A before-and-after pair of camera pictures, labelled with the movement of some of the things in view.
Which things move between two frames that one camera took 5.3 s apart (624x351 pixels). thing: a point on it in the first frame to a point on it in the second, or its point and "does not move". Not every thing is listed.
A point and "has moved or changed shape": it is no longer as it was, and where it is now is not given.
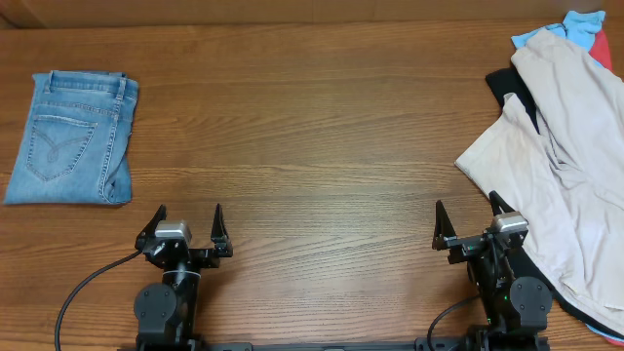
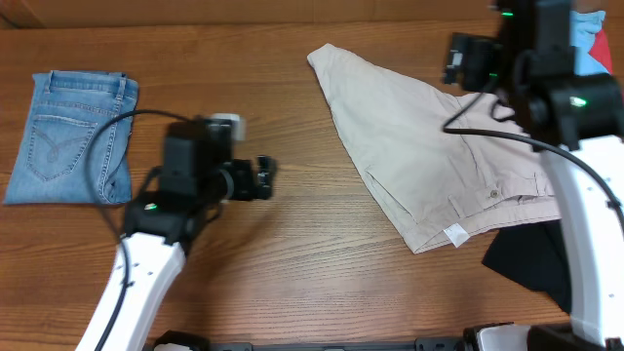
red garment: x=601 y=50 does not move
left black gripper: x=209 y=258 to x=249 y=187
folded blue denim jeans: x=73 y=146 does not move
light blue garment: x=577 y=26 does not move
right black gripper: x=467 y=245 to x=481 y=55
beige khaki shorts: x=562 y=178 has moved or changed shape
